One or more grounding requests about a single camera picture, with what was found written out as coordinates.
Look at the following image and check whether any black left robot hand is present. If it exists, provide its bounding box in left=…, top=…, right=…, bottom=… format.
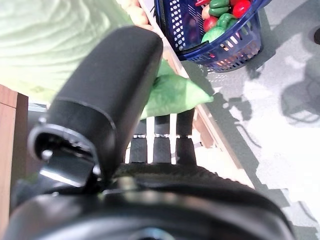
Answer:
left=0, top=24, right=296, bottom=240

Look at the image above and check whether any green white napa cabbage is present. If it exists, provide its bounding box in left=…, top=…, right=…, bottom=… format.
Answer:
left=0, top=0, right=215, bottom=121

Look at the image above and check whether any blue plastic shopping basket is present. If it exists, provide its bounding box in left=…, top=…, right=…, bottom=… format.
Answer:
left=153, top=0, right=272, bottom=73

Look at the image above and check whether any green toy lettuce head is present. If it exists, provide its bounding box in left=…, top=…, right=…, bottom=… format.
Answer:
left=201, top=26, right=226, bottom=44

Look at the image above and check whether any small green toy pepper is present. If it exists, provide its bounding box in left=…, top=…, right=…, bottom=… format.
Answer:
left=216, top=12, right=238, bottom=28

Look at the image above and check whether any green toy bell pepper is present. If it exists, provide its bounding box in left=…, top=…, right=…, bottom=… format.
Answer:
left=208, top=0, right=230, bottom=17

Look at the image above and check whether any red toy tomato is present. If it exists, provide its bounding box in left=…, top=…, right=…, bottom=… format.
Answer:
left=232, top=0, right=252, bottom=19

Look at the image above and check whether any dark basket handle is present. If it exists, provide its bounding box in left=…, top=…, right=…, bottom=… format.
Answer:
left=178, top=40, right=210, bottom=55

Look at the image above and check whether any wooden display rack frame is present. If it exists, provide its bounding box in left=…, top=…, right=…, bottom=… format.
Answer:
left=0, top=84, right=29, bottom=226

